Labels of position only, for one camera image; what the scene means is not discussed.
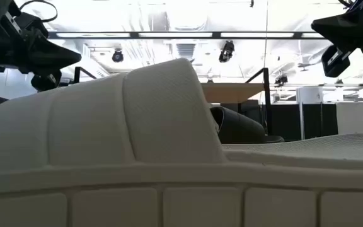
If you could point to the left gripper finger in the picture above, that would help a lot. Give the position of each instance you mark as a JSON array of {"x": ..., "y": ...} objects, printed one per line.
[
  {"x": 52, "y": 64},
  {"x": 49, "y": 47}
]

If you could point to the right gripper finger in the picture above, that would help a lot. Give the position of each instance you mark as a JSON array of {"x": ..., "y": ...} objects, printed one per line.
[
  {"x": 345, "y": 19},
  {"x": 348, "y": 38}
]

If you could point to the grey rubber slide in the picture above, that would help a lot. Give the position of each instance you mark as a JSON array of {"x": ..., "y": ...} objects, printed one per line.
[{"x": 156, "y": 119}]

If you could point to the black rubber slide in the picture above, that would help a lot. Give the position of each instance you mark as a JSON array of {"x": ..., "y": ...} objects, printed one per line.
[{"x": 241, "y": 129}]

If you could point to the black ceiling spotlight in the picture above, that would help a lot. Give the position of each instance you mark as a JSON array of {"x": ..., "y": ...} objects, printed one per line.
[
  {"x": 227, "y": 52},
  {"x": 281, "y": 80},
  {"x": 117, "y": 56}
]

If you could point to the white cabinet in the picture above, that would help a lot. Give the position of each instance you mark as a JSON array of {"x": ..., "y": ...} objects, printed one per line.
[{"x": 310, "y": 94}]

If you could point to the white partition panel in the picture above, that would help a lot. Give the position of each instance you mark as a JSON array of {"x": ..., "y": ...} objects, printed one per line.
[{"x": 351, "y": 118}]

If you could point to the black office partition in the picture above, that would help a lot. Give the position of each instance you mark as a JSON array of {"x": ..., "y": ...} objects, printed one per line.
[{"x": 310, "y": 123}]

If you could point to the black overhead crossbar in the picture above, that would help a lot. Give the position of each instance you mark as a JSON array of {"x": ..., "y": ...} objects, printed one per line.
[{"x": 216, "y": 35}]

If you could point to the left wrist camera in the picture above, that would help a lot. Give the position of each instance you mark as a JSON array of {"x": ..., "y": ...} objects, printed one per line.
[{"x": 44, "y": 82}]

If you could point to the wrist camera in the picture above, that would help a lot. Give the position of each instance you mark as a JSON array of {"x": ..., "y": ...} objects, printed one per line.
[
  {"x": 334, "y": 64},
  {"x": 44, "y": 82}
]

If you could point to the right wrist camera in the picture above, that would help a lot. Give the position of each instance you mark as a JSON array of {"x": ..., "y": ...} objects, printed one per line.
[{"x": 334, "y": 64}]

